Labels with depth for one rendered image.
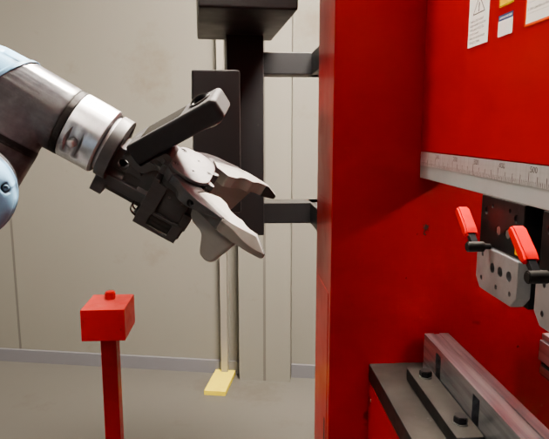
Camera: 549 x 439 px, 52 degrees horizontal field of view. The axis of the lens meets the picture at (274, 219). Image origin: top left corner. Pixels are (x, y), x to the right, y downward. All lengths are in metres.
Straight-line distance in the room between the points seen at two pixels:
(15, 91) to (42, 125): 0.04
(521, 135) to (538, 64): 0.11
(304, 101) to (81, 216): 1.49
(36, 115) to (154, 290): 2.89
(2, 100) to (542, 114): 0.69
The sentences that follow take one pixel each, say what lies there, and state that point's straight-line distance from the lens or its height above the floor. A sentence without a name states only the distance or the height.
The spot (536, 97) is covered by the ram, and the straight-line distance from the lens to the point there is 0.91.
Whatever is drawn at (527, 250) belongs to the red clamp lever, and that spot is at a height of 1.29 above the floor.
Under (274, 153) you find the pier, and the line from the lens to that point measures 3.08.
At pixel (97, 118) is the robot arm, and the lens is 0.62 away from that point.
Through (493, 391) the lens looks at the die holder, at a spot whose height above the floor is 0.97.
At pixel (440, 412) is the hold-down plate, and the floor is 0.90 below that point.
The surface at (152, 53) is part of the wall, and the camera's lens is 3.35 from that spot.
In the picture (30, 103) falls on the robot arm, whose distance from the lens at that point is 0.63.
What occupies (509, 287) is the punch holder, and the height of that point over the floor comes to 1.21.
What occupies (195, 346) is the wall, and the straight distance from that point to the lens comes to 3.50.
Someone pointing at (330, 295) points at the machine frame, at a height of 1.05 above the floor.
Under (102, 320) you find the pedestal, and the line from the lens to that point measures 2.18.
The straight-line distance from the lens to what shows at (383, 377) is 1.39.
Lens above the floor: 1.45
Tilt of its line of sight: 9 degrees down
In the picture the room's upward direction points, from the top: straight up
